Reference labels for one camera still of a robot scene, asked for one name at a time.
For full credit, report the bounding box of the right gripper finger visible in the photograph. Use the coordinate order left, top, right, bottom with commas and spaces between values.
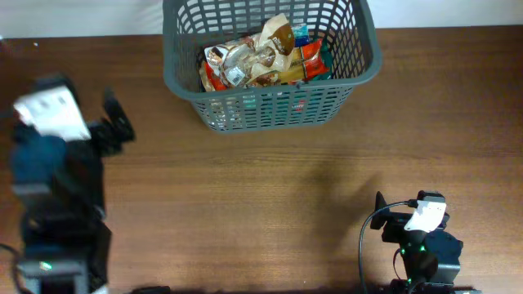
370, 191, 387, 230
417, 190, 445, 203

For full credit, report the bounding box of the beige pastry bag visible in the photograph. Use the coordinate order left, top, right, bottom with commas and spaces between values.
203, 13, 295, 87

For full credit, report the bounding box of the green Nescafe coffee bag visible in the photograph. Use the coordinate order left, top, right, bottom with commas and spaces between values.
240, 38, 334, 119

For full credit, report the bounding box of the San Remo spaghetti pack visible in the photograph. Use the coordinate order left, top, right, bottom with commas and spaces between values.
199, 38, 332, 91

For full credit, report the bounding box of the grey plastic shopping basket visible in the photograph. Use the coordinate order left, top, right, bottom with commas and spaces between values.
163, 0, 382, 133

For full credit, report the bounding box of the Kleenex tissue multipack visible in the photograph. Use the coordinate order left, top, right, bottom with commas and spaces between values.
292, 24, 310, 47

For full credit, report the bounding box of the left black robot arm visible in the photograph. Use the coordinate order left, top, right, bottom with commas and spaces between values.
10, 74, 136, 294

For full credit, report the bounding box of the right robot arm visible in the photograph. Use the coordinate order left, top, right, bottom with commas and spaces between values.
370, 190, 463, 293

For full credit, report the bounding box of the right black camera cable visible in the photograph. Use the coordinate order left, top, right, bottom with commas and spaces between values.
357, 198, 419, 294

